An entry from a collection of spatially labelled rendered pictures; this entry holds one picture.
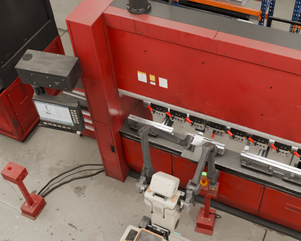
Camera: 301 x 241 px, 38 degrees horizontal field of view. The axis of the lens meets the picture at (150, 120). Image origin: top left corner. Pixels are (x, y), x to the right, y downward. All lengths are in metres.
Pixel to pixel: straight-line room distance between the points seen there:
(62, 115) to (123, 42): 0.89
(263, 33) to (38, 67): 1.86
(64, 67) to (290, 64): 1.82
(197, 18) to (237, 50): 0.44
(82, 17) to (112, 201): 2.33
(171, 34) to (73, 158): 2.63
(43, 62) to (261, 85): 1.83
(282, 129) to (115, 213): 2.20
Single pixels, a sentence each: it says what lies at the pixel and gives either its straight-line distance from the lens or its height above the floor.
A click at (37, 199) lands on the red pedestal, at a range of 5.20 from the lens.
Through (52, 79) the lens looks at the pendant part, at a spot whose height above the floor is 1.88.
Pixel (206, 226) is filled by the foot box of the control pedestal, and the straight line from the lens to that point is 4.84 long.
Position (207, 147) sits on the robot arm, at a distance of 3.63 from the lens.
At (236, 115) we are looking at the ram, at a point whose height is 1.51.
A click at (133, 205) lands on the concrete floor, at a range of 5.06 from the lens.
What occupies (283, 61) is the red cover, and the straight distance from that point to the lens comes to 3.26.
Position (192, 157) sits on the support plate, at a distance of 4.16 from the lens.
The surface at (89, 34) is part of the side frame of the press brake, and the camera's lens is 3.61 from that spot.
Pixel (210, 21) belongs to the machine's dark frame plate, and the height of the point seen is 2.30.
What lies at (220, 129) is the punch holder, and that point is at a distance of 4.03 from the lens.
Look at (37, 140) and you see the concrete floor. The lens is 5.88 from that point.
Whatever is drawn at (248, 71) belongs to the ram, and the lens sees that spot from 3.43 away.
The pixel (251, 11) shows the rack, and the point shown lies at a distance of 5.19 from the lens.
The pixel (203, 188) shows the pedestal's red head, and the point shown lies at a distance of 4.23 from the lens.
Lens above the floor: 4.38
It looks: 49 degrees down
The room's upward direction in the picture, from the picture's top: 6 degrees counter-clockwise
